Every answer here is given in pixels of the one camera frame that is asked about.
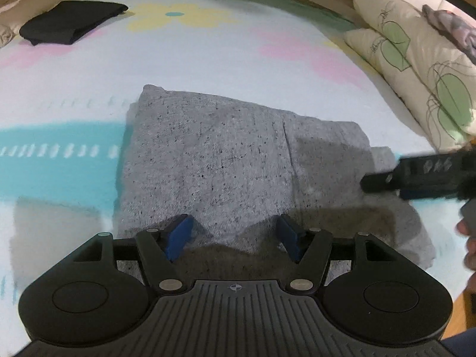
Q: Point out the grey pink floral blanket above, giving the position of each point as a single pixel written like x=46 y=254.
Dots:
x=455 y=26

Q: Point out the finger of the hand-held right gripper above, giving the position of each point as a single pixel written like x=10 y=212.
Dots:
x=420 y=173
x=427 y=194

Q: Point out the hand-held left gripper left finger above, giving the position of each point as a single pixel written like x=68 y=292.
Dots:
x=180 y=236

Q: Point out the beige cloth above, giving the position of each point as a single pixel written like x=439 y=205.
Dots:
x=6 y=33

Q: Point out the black folded cloth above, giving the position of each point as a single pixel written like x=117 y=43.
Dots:
x=70 y=20

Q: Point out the pastel floral bed sheet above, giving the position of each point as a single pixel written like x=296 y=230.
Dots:
x=260 y=63

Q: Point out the upper cream leaf-print pillow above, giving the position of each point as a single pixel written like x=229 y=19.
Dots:
x=416 y=63

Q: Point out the person's blue clothing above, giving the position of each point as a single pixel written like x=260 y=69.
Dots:
x=463 y=344

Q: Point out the grey pants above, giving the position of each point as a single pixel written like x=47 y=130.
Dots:
x=223 y=163

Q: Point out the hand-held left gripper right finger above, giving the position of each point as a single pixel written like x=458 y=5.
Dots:
x=292 y=238

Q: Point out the person's right hand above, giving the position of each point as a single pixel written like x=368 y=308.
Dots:
x=469 y=238

